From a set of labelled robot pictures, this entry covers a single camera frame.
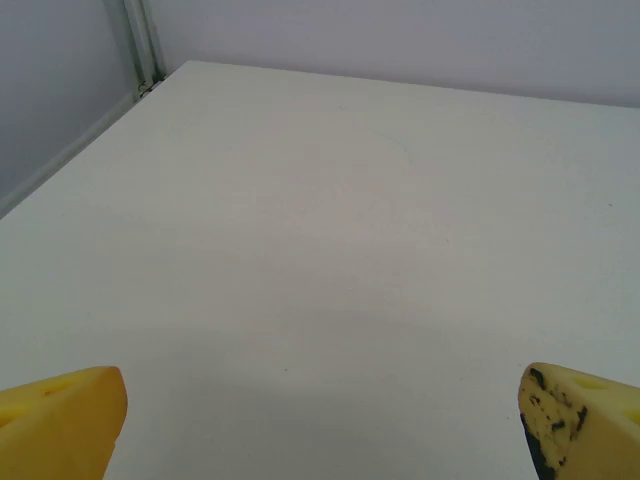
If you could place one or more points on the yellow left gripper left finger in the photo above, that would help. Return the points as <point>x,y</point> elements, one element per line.
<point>55,425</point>

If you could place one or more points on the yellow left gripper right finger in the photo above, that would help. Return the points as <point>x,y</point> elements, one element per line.
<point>585,430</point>

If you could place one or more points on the aluminium side rail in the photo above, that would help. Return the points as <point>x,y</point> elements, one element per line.
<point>60,155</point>

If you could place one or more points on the aluminium frame post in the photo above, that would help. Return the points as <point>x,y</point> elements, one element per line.
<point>140,40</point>

